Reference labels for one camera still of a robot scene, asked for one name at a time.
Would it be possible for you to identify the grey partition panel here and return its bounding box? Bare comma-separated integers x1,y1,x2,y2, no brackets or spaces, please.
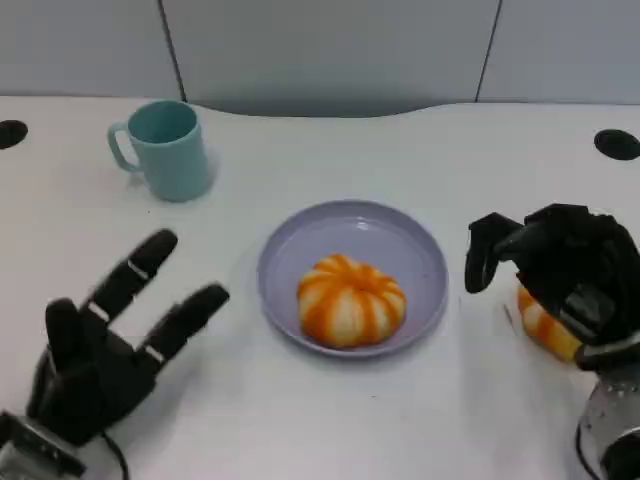
474,0,640,105
0,0,187,101
159,0,502,118

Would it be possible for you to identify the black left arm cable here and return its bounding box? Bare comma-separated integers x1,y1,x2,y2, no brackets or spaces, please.
101,432,130,480

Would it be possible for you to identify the pale green mug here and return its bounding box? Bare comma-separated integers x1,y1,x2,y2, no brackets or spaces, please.
107,99,211,203

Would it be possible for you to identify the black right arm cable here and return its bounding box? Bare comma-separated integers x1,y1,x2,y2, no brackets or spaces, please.
573,424,601,480

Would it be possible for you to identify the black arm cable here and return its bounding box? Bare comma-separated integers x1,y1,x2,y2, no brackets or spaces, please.
573,424,601,480
101,432,130,480

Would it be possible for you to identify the lilac plate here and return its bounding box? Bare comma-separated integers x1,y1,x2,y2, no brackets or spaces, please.
256,199,449,357

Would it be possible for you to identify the black table cable grommet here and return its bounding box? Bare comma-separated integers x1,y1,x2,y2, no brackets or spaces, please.
0,119,29,150
593,128,640,162

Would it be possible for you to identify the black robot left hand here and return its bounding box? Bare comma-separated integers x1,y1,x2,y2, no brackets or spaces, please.
25,228,231,447

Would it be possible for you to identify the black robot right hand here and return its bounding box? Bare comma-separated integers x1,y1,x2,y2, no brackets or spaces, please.
463,202,640,372

